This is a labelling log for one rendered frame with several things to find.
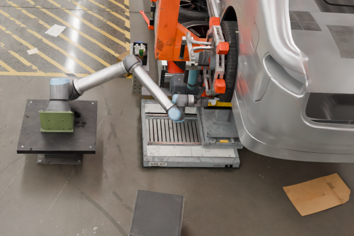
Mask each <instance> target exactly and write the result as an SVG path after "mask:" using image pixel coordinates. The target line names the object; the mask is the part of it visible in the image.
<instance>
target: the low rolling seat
mask: <svg viewBox="0 0 354 236"><path fill-rule="evenodd" d="M183 205H184V196H182V195H176V194H168V193H161V192H153V191H146V190H137V193H136V199H135V204H134V209H133V215H132V220H131V226H130V231H129V236H181V226H182V216H183Z"/></svg>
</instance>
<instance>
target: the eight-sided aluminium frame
mask: <svg viewBox="0 0 354 236"><path fill-rule="evenodd" d="M217 33H218V34H219V37H220V39H219V38H218V34H217ZM212 35H214V39H215V46H216V55H215V74H214V79H213V84H212V79H211V70H208V74H206V70H203V81H204V86H205V87H206V89H205V91H206V95H208V96H215V95H217V94H219V93H215V90H214V81H215V79H217V78H218V74H219V75H220V76H219V79H223V75H224V69H225V67H224V54H221V66H219V54H217V45H218V43H219V42H225V41H224V38H223V34H222V31H221V26H215V25H213V26H212V27H211V28H210V29H209V30H208V31H207V34H206V41H205V42H209V38H210V37H211V40H212ZM204 51H207V52H210V53H211V50H204ZM207 81H209V86H210V90H209V87H208V83H207Z"/></svg>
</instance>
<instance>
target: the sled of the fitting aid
mask: <svg viewBox="0 0 354 236"><path fill-rule="evenodd" d="M196 113H197V117H198V123H199V129H200V135H201V142H202V148H212V149H242V148H243V144H242V143H241V141H240V139H239V137H207V135H206V131H205V125H204V119H203V114H202V107H196Z"/></svg>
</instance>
